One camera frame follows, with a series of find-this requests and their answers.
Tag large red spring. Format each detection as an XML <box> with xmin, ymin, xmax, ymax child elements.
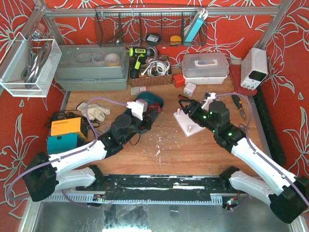
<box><xmin>149</xmin><ymin>102</ymin><xmax>161</xmax><ymax>112</ymax></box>

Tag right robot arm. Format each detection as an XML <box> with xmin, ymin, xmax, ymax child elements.
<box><xmin>178</xmin><ymin>93</ymin><xmax>309</xmax><ymax>224</ymax></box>

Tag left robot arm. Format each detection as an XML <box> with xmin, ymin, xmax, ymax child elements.
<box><xmin>23</xmin><ymin>105</ymin><xmax>161</xmax><ymax>202</ymax></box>

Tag white power plug adapter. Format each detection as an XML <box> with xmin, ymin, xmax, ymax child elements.
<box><xmin>183</xmin><ymin>83</ymin><xmax>197</xmax><ymax>97</ymax></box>

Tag teal plastic tray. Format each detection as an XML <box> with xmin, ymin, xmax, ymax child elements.
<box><xmin>134</xmin><ymin>91</ymin><xmax>164</xmax><ymax>134</ymax></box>

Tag red small box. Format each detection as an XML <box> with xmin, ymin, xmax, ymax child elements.
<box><xmin>172</xmin><ymin>73</ymin><xmax>185</xmax><ymax>88</ymax></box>

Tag woven brown basket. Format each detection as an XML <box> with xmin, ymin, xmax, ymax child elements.
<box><xmin>128</xmin><ymin>67</ymin><xmax>173</xmax><ymax>87</ymax></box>

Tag clear small label bag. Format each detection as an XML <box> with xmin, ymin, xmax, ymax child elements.
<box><xmin>130</xmin><ymin>87</ymin><xmax>146</xmax><ymax>95</ymax></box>

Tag orange black screwdriver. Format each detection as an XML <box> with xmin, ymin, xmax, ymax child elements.
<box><xmin>232</xmin><ymin>95</ymin><xmax>247</xmax><ymax>121</ymax></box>

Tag small metal parts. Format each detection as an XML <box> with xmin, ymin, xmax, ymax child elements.
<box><xmin>239</xmin><ymin>124</ymin><xmax>247</xmax><ymax>132</ymax></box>

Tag white work glove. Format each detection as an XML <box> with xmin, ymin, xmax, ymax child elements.
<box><xmin>76</xmin><ymin>102</ymin><xmax>111</xmax><ymax>122</ymax></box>

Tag yellow tape measure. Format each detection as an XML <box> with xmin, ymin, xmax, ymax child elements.
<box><xmin>170</xmin><ymin>35</ymin><xmax>182</xmax><ymax>46</ymax></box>

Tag orange power box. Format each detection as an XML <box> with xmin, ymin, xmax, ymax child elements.
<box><xmin>51</xmin><ymin>117</ymin><xmax>88</xmax><ymax>139</ymax></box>

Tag white power supply unit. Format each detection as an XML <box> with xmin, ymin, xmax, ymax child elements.
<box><xmin>240</xmin><ymin>47</ymin><xmax>267</xmax><ymax>91</ymax></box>

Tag grey plastic storage box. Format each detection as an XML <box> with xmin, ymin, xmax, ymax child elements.
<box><xmin>55</xmin><ymin>44</ymin><xmax>129</xmax><ymax>91</ymax></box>

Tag teal power box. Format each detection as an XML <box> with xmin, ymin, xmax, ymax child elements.
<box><xmin>47</xmin><ymin>133</ymin><xmax>85</xmax><ymax>155</ymax></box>

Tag clear acrylic hanging box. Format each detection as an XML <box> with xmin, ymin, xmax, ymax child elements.
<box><xmin>0</xmin><ymin>33</ymin><xmax>62</xmax><ymax>98</ymax></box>

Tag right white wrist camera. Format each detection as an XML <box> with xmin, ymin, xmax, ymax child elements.
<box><xmin>201</xmin><ymin>92</ymin><xmax>216</xmax><ymax>112</ymax></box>

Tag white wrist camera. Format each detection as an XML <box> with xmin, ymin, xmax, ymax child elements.
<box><xmin>201</xmin><ymin>92</ymin><xmax>216</xmax><ymax>112</ymax></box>
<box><xmin>126</xmin><ymin>99</ymin><xmax>148</xmax><ymax>121</ymax></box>

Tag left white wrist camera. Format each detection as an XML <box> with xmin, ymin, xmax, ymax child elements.
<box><xmin>126</xmin><ymin>99</ymin><xmax>148</xmax><ymax>121</ymax></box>

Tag white peg base plate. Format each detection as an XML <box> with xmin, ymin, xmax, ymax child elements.
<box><xmin>173</xmin><ymin>108</ymin><xmax>205</xmax><ymax>137</ymax></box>

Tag white plastic case with handle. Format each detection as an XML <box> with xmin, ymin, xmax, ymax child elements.
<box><xmin>182</xmin><ymin>53</ymin><xmax>229</xmax><ymax>85</ymax></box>

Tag white coiled cable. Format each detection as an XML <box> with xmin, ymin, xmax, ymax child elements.
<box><xmin>141</xmin><ymin>60</ymin><xmax>171</xmax><ymax>76</ymax></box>

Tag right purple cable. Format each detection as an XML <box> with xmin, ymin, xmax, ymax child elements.
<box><xmin>214</xmin><ymin>92</ymin><xmax>309</xmax><ymax>220</ymax></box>

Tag purple cable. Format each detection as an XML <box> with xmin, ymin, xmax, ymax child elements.
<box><xmin>6</xmin><ymin>97</ymin><xmax>131</xmax><ymax>208</ymax></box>
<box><xmin>214</xmin><ymin>92</ymin><xmax>309</xmax><ymax>220</ymax></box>

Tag green yellow cordless drill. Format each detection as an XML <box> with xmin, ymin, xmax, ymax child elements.
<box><xmin>129</xmin><ymin>47</ymin><xmax>155</xmax><ymax>79</ymax></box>

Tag black cable duct strip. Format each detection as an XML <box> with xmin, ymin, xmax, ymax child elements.
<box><xmin>253</xmin><ymin>87</ymin><xmax>286</xmax><ymax>166</ymax></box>

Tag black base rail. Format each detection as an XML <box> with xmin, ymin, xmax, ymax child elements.
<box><xmin>76</xmin><ymin>174</ymin><xmax>239</xmax><ymax>202</ymax></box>

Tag black wire hanging basket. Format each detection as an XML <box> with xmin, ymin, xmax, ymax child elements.
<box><xmin>94</xmin><ymin>5</ymin><xmax>208</xmax><ymax>48</ymax></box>

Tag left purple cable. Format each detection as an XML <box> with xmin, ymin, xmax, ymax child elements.
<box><xmin>6</xmin><ymin>97</ymin><xmax>131</xmax><ymax>208</ymax></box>

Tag aluminium frame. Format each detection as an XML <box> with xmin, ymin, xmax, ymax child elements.
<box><xmin>0</xmin><ymin>0</ymin><xmax>309</xmax><ymax>232</ymax></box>

